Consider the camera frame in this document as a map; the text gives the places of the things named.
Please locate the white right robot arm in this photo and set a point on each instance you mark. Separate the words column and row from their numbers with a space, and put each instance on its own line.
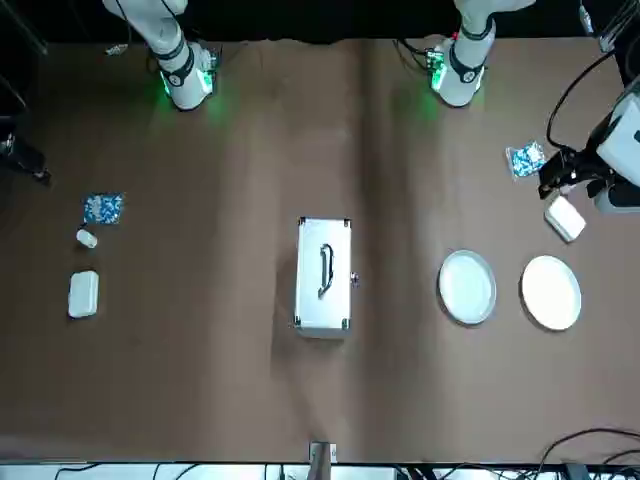
column 185, row 85

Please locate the white round plate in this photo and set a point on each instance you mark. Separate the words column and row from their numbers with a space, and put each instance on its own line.
column 551, row 292

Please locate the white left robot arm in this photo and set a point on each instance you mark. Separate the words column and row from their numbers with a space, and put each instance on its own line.
column 462, row 75

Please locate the aluminium frame bar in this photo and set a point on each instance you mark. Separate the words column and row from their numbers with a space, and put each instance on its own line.
column 607, row 42

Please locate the silver aluminium medical case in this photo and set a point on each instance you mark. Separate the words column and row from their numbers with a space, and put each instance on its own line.
column 315, row 310

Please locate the aluminium camera post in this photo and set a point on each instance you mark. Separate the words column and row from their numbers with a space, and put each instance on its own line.
column 322, row 460

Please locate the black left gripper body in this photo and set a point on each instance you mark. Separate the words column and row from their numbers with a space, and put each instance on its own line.
column 592, row 170

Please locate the green lit circuit board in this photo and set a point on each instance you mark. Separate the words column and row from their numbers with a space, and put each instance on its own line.
column 435, row 60

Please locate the blue capsule bag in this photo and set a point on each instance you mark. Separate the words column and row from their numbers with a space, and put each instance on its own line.
column 525, row 159
column 103, row 208

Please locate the gray round plate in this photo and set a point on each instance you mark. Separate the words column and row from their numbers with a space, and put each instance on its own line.
column 467, row 287

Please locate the white side table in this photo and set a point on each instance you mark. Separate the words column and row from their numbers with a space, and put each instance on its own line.
column 125, row 472

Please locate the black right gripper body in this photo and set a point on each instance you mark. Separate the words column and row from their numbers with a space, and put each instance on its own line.
column 20, row 157

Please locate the white plastic box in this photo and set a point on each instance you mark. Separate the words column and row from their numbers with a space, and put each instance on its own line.
column 565, row 218
column 83, row 295

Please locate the small white tag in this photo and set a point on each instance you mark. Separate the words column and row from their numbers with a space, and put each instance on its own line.
column 117, row 49

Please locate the small white pill bottle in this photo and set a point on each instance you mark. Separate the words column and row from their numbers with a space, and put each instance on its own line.
column 87, row 238

